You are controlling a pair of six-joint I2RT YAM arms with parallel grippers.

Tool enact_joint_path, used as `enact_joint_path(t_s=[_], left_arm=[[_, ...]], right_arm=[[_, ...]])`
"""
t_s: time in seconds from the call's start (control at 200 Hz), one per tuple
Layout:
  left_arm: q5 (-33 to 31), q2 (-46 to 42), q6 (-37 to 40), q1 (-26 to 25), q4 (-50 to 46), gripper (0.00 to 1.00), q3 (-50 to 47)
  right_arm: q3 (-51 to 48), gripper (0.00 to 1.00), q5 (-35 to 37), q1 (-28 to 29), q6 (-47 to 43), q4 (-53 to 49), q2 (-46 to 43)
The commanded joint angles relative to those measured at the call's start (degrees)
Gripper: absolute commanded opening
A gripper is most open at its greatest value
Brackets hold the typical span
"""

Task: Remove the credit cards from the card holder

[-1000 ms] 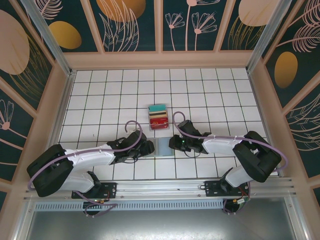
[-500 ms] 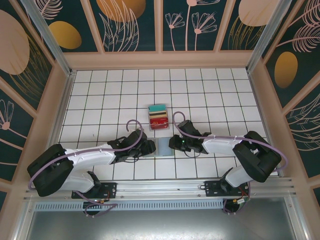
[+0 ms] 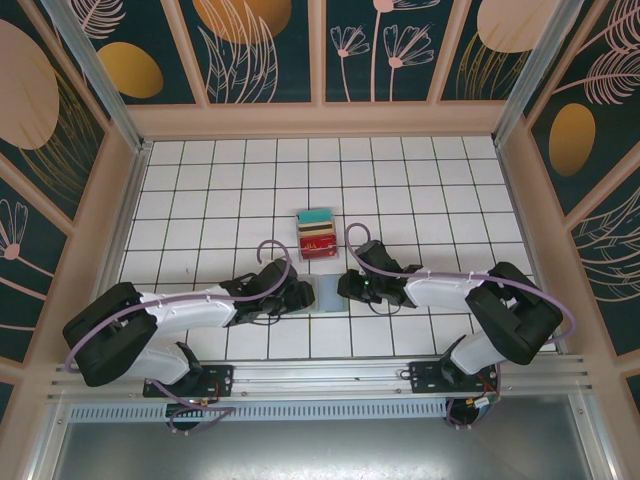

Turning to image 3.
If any red card stack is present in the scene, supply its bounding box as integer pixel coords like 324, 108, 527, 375
299, 236, 338, 261

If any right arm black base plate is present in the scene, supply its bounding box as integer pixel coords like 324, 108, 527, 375
408, 360, 501, 396

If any aluminium corner post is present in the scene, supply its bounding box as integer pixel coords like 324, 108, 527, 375
492, 0, 584, 146
42, 0, 151, 154

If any aluminium frame rail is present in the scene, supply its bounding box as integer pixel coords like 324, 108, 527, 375
47, 354, 596, 401

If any gold card stack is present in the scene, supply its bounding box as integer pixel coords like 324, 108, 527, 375
298, 222, 335, 239

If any slotted grey cable duct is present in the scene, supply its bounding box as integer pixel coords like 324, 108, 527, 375
67, 399, 449, 424

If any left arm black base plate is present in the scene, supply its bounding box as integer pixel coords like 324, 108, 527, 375
142, 363, 236, 399

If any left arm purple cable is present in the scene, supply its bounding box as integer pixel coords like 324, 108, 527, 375
64, 238, 292, 435

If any grey metal panel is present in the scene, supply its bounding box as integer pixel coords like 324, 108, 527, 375
49, 397, 609, 480

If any green card holder wallet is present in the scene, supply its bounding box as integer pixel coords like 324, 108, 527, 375
294, 273, 349, 315

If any clear acrylic card stand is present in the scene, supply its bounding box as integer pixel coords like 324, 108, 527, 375
294, 206, 342, 265

